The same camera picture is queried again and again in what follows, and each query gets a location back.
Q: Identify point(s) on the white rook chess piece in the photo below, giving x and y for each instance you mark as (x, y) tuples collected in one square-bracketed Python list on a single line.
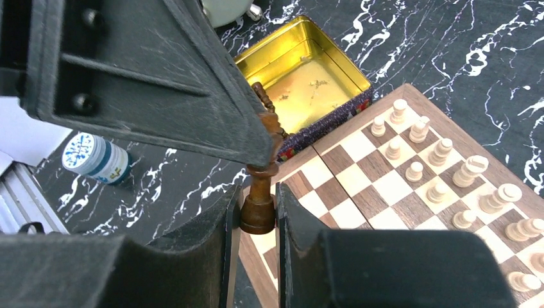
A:
[(398, 114)]

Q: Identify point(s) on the white pawn chess piece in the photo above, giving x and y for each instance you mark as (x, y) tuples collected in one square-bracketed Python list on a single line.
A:
[(393, 150)]

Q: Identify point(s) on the wooden chess board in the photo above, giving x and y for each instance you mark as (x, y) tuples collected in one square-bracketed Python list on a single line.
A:
[(447, 182)]

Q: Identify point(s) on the brown bishop chess piece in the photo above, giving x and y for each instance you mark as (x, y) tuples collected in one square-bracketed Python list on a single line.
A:
[(258, 211)]

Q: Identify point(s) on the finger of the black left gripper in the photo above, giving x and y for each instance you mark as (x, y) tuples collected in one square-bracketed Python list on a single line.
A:
[(146, 71)]

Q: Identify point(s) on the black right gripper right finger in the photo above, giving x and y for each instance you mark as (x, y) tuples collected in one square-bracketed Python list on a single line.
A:
[(320, 266)]

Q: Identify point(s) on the white knight chess piece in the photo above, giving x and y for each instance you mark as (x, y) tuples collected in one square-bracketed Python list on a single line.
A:
[(419, 130)]

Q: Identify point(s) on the gold tin box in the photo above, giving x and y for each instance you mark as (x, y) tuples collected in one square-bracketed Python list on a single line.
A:
[(313, 85)]

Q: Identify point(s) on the round cream drawer cabinet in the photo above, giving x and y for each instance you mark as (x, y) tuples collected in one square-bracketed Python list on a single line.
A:
[(222, 12)]

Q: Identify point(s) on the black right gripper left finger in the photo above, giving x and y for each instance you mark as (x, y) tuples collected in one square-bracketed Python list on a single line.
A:
[(193, 265)]

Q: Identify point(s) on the small white blue bottle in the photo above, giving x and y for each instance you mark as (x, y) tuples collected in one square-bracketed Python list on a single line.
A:
[(97, 158)]

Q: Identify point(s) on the white corner pawn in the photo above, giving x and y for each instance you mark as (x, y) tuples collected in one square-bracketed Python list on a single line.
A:
[(378, 128)]

